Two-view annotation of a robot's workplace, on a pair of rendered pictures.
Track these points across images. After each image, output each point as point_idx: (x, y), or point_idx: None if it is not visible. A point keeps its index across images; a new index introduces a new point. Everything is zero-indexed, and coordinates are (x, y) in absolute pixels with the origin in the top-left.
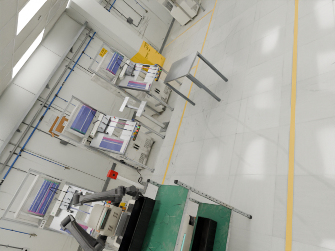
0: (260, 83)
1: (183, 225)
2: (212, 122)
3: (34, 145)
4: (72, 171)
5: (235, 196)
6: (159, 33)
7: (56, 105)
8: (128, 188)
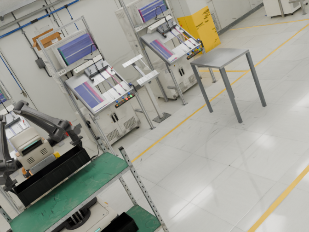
0: (295, 129)
1: (104, 218)
2: (214, 140)
3: (6, 45)
4: (27, 101)
5: (179, 225)
6: (233, 9)
7: (58, 17)
8: (72, 127)
